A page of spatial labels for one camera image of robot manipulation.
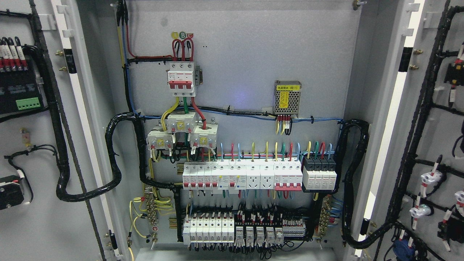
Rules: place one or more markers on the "white current transformers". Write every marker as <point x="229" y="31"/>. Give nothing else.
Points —
<point x="180" y="126"/>

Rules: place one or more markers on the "metal mesh power supply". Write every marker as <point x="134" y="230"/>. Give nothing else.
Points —
<point x="287" y="97"/>

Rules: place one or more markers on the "white socket breaker row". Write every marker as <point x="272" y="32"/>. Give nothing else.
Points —
<point x="232" y="176"/>

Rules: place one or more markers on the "red main circuit breaker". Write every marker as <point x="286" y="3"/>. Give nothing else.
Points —
<point x="181" y="78"/>

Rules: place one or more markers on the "black white surge protector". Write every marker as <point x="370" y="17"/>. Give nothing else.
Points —
<point x="319" y="175"/>

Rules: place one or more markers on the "brass ground bar left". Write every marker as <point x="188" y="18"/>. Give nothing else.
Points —
<point x="151" y="203"/>

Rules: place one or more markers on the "brass ground bar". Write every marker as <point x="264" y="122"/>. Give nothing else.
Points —
<point x="324" y="216"/>
<point x="151" y="203"/>

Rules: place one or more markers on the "brass ground bar right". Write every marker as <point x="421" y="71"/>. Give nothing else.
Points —
<point x="324" y="216"/>

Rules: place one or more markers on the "black digital power meter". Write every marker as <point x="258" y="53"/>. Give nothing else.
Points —
<point x="19" y="90"/>

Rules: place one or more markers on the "white rotary selector switch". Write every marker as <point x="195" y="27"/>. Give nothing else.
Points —
<point x="11" y="193"/>

